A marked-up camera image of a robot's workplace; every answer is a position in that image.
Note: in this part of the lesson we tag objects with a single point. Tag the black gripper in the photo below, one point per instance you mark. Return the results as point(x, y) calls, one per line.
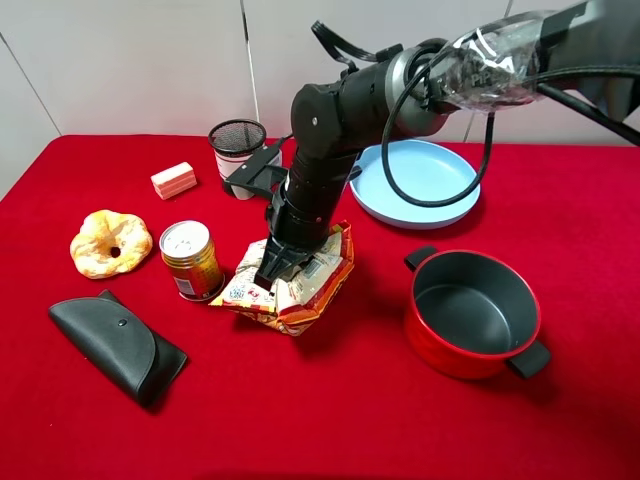
point(300, 213)

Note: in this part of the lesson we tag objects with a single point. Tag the yellow red snack bag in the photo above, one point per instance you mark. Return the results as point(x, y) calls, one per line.
point(291, 306)

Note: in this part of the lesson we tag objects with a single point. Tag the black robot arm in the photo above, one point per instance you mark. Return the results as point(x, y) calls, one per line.
point(585, 57)

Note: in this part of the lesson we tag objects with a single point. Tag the gold drink can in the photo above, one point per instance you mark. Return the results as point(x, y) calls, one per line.
point(187, 250)

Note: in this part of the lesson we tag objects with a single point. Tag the black mesh pen holder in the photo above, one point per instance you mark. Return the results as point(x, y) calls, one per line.
point(233, 142)

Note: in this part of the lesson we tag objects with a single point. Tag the pink eraser block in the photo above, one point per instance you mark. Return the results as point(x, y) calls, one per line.
point(174, 180)

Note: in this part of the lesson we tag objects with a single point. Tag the red tablecloth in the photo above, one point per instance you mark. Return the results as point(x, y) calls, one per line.
point(349, 398)

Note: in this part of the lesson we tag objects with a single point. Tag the light blue plate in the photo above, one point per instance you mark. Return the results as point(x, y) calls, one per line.
point(423, 170)

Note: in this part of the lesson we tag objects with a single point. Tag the black leather glasses case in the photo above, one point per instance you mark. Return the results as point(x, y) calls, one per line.
point(142, 363)

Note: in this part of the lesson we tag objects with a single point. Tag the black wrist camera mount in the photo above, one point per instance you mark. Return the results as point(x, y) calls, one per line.
point(259, 175)

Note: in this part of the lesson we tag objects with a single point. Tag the ring-shaped bread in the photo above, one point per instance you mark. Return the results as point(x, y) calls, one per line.
point(110, 243)

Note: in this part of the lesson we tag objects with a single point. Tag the red pot with black handles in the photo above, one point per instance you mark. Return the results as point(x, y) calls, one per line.
point(471, 316)

